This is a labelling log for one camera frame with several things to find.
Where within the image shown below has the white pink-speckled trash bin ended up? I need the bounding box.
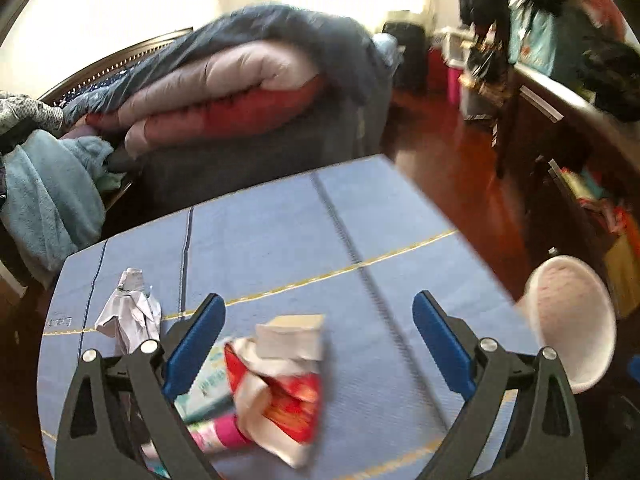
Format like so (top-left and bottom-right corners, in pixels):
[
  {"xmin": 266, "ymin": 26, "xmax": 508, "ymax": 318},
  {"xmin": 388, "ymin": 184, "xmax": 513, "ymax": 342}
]
[{"xmin": 515, "ymin": 256, "xmax": 617, "ymax": 394}]

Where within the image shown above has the star patterned blue pillow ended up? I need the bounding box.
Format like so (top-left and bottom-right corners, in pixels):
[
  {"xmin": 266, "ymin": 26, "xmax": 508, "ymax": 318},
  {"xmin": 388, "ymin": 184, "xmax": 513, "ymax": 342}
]
[{"xmin": 54, "ymin": 66, "xmax": 132, "ymax": 108}]

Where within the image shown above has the pile of clothes on rack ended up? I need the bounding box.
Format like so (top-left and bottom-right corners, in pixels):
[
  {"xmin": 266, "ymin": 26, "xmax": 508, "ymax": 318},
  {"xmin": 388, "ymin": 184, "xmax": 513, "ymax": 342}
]
[{"xmin": 509, "ymin": 0, "xmax": 639, "ymax": 122}]

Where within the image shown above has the dark wooden cabinet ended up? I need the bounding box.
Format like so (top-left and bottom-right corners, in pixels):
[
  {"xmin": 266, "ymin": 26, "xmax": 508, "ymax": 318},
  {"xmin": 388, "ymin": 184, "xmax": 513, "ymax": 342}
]
[{"xmin": 496, "ymin": 64, "xmax": 639, "ymax": 318}]

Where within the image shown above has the grey fuzzy blanket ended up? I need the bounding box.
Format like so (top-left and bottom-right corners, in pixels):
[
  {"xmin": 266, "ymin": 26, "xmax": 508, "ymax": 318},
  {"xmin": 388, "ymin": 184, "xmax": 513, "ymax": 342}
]
[{"xmin": 0, "ymin": 90, "xmax": 63, "ymax": 134}]

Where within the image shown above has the white plastic basket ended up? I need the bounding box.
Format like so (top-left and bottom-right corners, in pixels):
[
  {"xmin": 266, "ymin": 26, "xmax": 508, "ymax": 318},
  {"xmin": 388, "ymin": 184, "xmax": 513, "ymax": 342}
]
[{"xmin": 434, "ymin": 26, "xmax": 475, "ymax": 70}]

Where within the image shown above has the pink and red quilt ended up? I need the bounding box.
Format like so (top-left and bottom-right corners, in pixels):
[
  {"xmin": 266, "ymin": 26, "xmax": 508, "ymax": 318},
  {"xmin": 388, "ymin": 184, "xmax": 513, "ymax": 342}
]
[{"xmin": 63, "ymin": 40, "xmax": 328, "ymax": 158}]

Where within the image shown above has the light blue fleece blanket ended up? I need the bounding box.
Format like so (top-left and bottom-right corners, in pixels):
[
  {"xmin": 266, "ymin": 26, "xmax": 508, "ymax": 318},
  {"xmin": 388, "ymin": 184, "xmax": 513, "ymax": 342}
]
[{"xmin": 1, "ymin": 129, "xmax": 122, "ymax": 286}]

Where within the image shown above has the white paper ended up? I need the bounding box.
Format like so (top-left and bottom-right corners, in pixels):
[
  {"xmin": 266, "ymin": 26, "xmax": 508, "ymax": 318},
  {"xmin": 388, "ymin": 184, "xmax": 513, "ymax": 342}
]
[{"xmin": 93, "ymin": 268, "xmax": 162, "ymax": 356}]

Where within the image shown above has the teal wet wipes pack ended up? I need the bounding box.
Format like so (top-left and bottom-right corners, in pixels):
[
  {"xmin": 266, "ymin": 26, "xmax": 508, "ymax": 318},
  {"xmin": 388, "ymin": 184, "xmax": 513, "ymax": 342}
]
[{"xmin": 174, "ymin": 337, "xmax": 232, "ymax": 424}]

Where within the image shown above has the pink capped floral tube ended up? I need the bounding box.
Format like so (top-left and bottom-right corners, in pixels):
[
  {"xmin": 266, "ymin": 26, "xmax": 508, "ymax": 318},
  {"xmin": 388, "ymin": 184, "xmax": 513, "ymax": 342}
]
[{"xmin": 139, "ymin": 410, "xmax": 256, "ymax": 461}]

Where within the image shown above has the red snack wrapper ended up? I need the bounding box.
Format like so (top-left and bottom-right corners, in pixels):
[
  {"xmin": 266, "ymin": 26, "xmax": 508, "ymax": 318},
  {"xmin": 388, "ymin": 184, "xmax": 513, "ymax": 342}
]
[{"xmin": 224, "ymin": 338, "xmax": 322, "ymax": 468}]

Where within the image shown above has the bed with dark headboard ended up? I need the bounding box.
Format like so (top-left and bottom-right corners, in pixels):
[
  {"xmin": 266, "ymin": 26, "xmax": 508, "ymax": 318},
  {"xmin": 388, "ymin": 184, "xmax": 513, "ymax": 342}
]
[{"xmin": 62, "ymin": 3, "xmax": 400, "ymax": 214}]

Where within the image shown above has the black cigarette pack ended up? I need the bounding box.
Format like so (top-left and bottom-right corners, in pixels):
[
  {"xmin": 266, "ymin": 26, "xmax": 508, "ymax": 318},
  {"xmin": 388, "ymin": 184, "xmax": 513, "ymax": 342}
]
[{"xmin": 255, "ymin": 314, "xmax": 324, "ymax": 362}]

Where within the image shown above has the blue patterned duvet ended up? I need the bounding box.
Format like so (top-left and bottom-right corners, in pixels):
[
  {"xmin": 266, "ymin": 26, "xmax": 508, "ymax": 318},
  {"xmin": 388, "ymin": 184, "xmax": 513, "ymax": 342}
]
[{"xmin": 62, "ymin": 1, "xmax": 402, "ymax": 126}]

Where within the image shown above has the black suitcase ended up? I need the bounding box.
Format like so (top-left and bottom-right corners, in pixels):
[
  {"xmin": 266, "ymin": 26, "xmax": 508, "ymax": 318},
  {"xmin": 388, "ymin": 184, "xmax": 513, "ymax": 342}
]
[{"xmin": 382, "ymin": 21, "xmax": 431, "ymax": 94}]

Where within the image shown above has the blue striped table cloth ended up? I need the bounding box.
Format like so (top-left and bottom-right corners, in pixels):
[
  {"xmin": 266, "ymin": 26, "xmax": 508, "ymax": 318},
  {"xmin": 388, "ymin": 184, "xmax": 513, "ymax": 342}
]
[{"xmin": 37, "ymin": 156, "xmax": 537, "ymax": 479}]

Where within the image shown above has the pink storage box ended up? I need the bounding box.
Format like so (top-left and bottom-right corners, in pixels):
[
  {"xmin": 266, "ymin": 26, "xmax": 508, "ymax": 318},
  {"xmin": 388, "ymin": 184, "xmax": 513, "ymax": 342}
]
[{"xmin": 446, "ymin": 66, "xmax": 463, "ymax": 107}]

